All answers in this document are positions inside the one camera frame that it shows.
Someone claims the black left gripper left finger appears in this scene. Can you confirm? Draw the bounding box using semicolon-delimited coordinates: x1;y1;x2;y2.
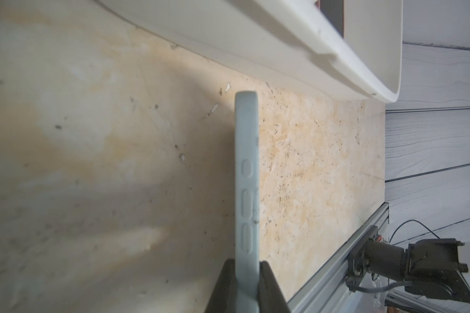
205;258;236;313

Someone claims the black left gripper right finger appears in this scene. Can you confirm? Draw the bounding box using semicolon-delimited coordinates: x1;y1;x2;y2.
258;261;291;313

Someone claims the light green case phone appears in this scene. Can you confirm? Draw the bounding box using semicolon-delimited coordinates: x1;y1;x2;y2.
234;91;260;312

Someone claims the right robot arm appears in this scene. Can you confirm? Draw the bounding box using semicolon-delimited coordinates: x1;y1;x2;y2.
345;226;470;303

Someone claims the white plastic storage box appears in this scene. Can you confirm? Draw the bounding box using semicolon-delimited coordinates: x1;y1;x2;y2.
103;1;403;104

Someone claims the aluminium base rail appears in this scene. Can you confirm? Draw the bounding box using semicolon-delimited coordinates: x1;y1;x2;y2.
288;202;389;312

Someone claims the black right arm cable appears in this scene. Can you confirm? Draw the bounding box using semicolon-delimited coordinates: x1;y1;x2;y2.
388;218;442;244

